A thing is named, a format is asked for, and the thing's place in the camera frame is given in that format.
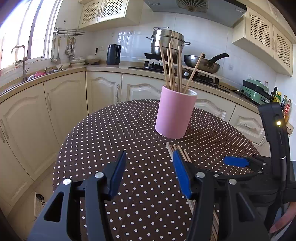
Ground wooden chopstick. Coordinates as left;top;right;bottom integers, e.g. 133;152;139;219
183;52;204;94
169;43;176;91
178;46;182;93
159;40;170;89
166;49;175;90

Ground cream lower kitchen cabinets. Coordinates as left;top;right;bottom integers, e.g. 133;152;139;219
0;70;295;212

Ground person's right hand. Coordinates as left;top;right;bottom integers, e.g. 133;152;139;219
269;202;296;233

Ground chopstick on table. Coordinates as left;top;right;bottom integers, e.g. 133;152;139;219
210;210;219;241
166;142;174;161
183;149;192;163
177;146;188;162
187;199;196;214

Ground red label sauce bottle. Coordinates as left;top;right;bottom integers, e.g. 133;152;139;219
283;99;292;123

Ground yellow green oil bottle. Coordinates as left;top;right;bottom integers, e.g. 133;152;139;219
274;91;281;103

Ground dark soy sauce bottle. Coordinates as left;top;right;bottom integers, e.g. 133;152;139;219
272;86;278;102

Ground green countertop appliance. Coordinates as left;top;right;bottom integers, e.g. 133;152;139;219
240;79;272;105

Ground brown polka dot tablecloth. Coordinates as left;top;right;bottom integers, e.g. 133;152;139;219
53;99;257;240

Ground pink cylindrical utensil holder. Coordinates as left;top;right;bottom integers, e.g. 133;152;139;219
155;85;197;139

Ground black gas stove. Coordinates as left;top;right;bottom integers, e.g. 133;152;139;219
128;53;230;93

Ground wooden chopstick in holder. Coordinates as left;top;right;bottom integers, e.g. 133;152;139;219
159;40;170;89
183;52;204;94
169;43;176;91
166;49;175;90

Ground right upper cream cabinet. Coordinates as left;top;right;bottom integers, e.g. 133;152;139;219
232;8;293;76

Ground stainless steel steamer pot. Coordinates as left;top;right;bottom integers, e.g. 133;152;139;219
147;27;191;57

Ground pink basin in sink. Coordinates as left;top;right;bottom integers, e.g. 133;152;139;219
34;71;46;77

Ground grey range hood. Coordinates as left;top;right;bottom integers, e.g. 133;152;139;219
145;0;247;27

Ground chrome sink faucet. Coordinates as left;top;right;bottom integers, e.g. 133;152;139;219
11;45;28;82

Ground hanging spatula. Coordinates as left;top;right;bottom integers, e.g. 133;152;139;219
56;36;61;64

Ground hanging ladle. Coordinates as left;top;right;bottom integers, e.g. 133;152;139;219
51;36;57;63

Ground white bowl on counter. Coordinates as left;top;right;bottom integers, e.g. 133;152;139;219
85;55;101;65

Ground black electric kettle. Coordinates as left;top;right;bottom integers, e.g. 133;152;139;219
106;44;121;65

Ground wall power strip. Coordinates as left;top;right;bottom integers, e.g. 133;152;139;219
34;192;44;217

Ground steel wok black handle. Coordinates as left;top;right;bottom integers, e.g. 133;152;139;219
184;53;229;74

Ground wall utensil rail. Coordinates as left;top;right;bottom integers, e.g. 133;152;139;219
54;28;85;36

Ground window with white frame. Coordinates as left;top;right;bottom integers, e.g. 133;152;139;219
1;0;62;69

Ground upper cream wall cabinet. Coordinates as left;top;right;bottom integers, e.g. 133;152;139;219
79;0;144;32

